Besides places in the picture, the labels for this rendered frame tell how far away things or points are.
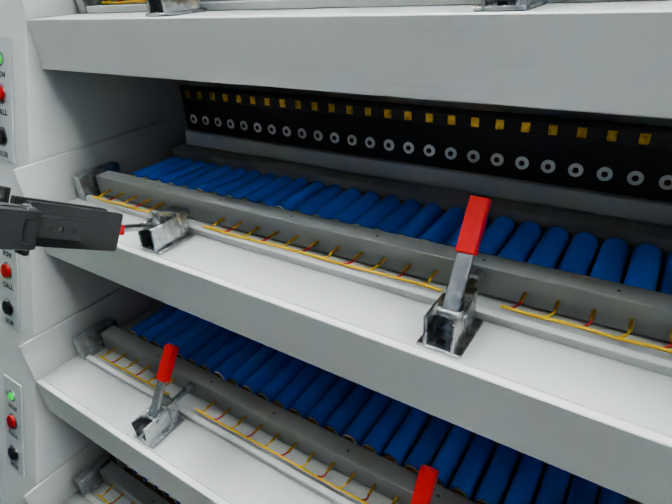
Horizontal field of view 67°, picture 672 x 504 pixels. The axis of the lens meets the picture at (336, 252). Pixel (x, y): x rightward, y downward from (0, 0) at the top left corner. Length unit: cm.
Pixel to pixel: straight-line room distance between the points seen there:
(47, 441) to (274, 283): 42
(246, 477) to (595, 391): 30
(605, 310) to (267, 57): 27
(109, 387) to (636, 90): 55
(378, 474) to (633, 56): 34
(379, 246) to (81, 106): 38
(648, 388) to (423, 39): 22
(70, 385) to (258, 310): 32
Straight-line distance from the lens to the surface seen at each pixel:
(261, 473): 49
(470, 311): 32
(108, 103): 64
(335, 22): 33
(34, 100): 60
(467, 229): 31
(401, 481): 44
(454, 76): 30
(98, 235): 42
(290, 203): 47
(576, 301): 35
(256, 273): 40
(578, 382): 31
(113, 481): 74
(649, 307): 34
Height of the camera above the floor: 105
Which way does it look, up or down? 14 degrees down
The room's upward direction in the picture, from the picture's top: 7 degrees clockwise
